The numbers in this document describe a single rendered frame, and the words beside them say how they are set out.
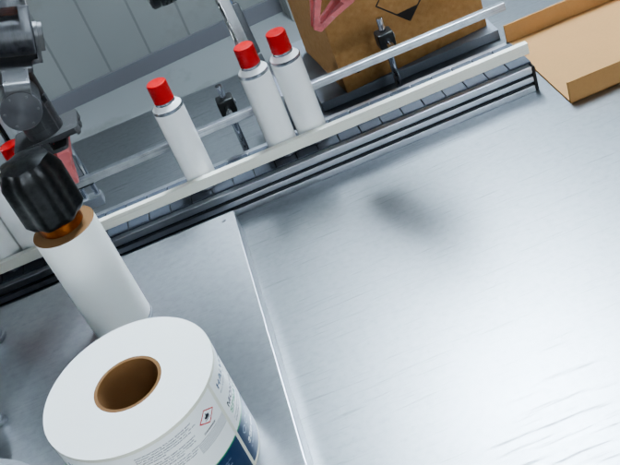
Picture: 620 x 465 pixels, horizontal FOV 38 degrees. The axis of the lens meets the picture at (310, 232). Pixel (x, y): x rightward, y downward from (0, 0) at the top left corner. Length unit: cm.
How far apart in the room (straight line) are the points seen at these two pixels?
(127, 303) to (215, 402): 34
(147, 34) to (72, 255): 312
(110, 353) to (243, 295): 28
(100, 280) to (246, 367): 24
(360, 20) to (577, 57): 38
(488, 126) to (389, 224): 26
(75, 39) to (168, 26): 42
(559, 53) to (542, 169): 33
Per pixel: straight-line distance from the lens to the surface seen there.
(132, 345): 105
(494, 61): 154
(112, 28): 426
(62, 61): 428
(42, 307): 147
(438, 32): 156
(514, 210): 133
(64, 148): 139
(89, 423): 100
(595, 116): 149
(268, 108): 147
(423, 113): 152
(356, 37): 166
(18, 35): 134
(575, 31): 172
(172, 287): 136
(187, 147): 148
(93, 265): 123
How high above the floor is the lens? 166
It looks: 36 degrees down
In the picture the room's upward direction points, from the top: 23 degrees counter-clockwise
